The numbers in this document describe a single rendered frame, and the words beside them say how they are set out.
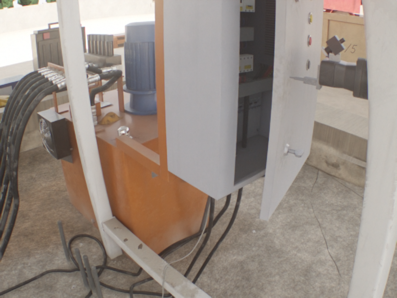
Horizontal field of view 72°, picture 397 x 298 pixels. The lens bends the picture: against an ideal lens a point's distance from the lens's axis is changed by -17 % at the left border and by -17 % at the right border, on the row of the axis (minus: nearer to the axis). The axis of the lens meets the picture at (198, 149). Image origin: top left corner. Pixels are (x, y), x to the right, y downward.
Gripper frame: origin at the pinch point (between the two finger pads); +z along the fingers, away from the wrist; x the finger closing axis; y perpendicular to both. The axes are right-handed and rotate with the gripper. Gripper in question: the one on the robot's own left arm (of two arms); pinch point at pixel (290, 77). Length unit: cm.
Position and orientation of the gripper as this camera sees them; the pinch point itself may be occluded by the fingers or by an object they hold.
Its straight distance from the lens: 63.6
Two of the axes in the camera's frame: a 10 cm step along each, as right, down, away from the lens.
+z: -8.5, -2.2, 4.7
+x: -5.2, 3.7, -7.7
